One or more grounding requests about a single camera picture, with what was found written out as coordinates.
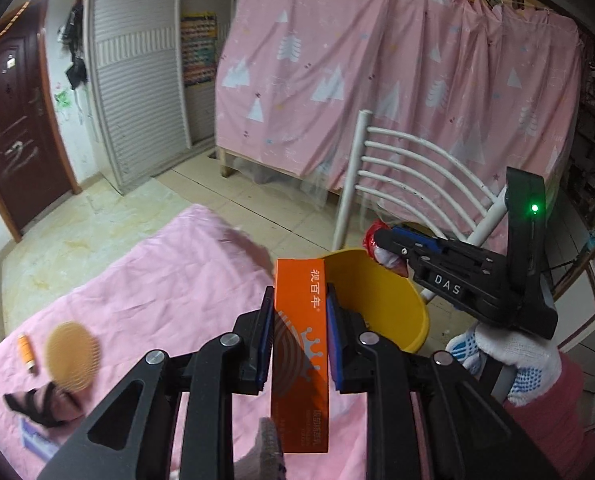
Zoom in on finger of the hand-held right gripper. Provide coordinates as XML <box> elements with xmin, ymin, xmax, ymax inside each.
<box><xmin>390</xmin><ymin>225</ymin><xmax>445</xmax><ymax>248</ymax></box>
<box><xmin>375</xmin><ymin>230</ymin><xmax>419</xmax><ymax>267</ymax></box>

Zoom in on white slatted wardrobe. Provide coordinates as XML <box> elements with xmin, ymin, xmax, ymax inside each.
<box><xmin>85</xmin><ymin>0</ymin><xmax>243</xmax><ymax>196</ymax></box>

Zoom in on yellow plastic basin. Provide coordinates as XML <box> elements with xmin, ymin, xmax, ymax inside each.
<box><xmin>322</xmin><ymin>246</ymin><xmax>431</xmax><ymax>353</ymax></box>

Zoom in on pink tree print curtain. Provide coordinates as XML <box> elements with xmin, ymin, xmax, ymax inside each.
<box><xmin>212</xmin><ymin>0</ymin><xmax>585</xmax><ymax>241</ymax></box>

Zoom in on orange box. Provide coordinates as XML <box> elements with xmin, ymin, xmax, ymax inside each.
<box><xmin>270</xmin><ymin>256</ymin><xmax>334</xmax><ymax>453</ymax></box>

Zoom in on round beige mesh pad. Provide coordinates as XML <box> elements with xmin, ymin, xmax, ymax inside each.
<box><xmin>45</xmin><ymin>321</ymin><xmax>102</xmax><ymax>393</ymax></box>

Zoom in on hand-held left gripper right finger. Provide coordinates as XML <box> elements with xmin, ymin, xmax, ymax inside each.
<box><xmin>326</xmin><ymin>296</ymin><xmax>561</xmax><ymax>480</ymax></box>

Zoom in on pink bed sheet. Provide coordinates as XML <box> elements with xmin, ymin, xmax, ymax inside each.
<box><xmin>0</xmin><ymin>203</ymin><xmax>373</xmax><ymax>480</ymax></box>

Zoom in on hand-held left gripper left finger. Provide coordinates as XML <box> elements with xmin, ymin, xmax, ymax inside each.
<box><xmin>38</xmin><ymin>285</ymin><xmax>277</xmax><ymax>480</ymax></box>

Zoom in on white metal chair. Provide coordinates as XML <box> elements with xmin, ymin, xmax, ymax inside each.
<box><xmin>331</xmin><ymin>110</ymin><xmax>511</xmax><ymax>306</ymax></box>

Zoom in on orange tube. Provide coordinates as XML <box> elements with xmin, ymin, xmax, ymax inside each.
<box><xmin>18</xmin><ymin>334</ymin><xmax>38</xmax><ymax>375</ymax></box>

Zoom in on white blue packet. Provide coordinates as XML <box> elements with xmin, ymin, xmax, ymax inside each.
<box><xmin>20</xmin><ymin>419</ymin><xmax>58</xmax><ymax>461</ymax></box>

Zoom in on hanging black straps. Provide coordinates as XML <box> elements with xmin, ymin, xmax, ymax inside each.
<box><xmin>58</xmin><ymin>0</ymin><xmax>86</xmax><ymax>58</ymax></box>

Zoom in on hanging black bag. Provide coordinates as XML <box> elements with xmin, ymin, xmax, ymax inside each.
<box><xmin>65</xmin><ymin>57</ymin><xmax>88</xmax><ymax>91</ymax></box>

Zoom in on colourful grid poster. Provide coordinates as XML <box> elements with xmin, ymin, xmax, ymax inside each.
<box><xmin>180</xmin><ymin>10</ymin><xmax>218</xmax><ymax>88</ymax></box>

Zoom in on person's right hand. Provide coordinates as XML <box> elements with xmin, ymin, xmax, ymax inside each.
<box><xmin>445</xmin><ymin>322</ymin><xmax>563</xmax><ymax>406</ymax></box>

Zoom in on person's right forearm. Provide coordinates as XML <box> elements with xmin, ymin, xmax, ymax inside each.
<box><xmin>502</xmin><ymin>355</ymin><xmax>585</xmax><ymax>480</ymax></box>

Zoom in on dark brown door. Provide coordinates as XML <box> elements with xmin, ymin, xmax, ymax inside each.
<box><xmin>0</xmin><ymin>2</ymin><xmax>81</xmax><ymax>241</ymax></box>

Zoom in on black pink cloth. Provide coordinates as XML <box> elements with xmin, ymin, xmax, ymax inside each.
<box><xmin>2</xmin><ymin>380</ymin><xmax>86</xmax><ymax>428</ymax></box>

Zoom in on person's left hand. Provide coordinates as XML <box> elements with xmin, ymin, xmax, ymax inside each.
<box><xmin>248</xmin><ymin>416</ymin><xmax>286</xmax><ymax>480</ymax></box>

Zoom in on red snack wrapper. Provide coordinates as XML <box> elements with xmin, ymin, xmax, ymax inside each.
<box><xmin>362</xmin><ymin>219</ymin><xmax>411</xmax><ymax>276</ymax></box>

